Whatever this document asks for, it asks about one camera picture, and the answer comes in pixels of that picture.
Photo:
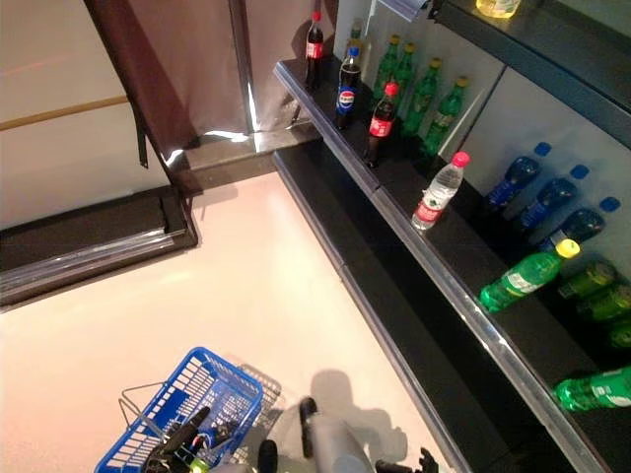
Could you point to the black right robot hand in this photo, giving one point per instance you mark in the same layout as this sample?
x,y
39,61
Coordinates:
x,y
406,467

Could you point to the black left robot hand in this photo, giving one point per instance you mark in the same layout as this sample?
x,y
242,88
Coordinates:
x,y
177,443

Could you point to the blue plastic shopping basket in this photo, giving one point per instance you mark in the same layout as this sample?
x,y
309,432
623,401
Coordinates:
x,y
231,372

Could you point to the Coca-Cola bottle red cap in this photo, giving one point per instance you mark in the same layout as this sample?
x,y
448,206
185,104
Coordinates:
x,y
382,125
314,49

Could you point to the silver right robot leg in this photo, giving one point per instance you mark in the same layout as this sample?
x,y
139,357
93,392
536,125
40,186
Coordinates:
x,y
340,443

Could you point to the black side shelf unit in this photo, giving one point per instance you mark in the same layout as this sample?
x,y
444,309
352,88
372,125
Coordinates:
x,y
84,231

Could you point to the water bottle red cap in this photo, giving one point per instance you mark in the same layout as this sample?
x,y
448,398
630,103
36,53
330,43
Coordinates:
x,y
436,197

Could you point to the stainless steel clad column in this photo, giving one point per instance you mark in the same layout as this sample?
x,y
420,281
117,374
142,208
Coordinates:
x,y
197,74

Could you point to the small yellow tea bottle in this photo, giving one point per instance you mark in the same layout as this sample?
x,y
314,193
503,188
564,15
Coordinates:
x,y
356,37

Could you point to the large yellow tea bottle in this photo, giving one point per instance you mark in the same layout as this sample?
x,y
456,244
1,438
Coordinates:
x,y
498,7

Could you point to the black shelf board clear rail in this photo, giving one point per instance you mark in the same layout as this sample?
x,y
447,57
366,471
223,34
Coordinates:
x,y
463,246
325,103

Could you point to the black shelf board silver rail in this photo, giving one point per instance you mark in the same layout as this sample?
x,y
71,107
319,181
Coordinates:
x,y
404,7

